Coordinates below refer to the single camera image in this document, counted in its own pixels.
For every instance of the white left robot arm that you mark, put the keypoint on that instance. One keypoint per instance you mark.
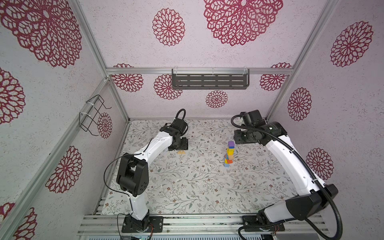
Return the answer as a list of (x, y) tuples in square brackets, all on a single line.
[(133, 173)]

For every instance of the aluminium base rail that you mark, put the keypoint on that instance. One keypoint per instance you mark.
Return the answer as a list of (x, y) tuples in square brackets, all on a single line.
[(211, 224)]

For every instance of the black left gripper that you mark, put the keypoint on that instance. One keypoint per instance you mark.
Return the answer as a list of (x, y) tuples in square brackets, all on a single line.
[(184, 145)]

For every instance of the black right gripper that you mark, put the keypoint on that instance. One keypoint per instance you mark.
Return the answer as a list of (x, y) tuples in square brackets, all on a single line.
[(236, 136)]

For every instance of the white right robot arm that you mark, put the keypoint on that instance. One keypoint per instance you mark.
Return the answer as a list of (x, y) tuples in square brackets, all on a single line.
[(313, 194)]

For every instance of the dark grey wall shelf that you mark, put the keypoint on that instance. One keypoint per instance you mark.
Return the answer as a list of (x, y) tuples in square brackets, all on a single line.
[(210, 81)]

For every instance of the yellow-green wood cube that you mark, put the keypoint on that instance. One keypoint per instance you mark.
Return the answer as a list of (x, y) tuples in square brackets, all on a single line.
[(230, 149)]

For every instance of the black wire wall basket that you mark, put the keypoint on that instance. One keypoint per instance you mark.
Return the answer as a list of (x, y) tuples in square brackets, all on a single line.
[(96, 121)]

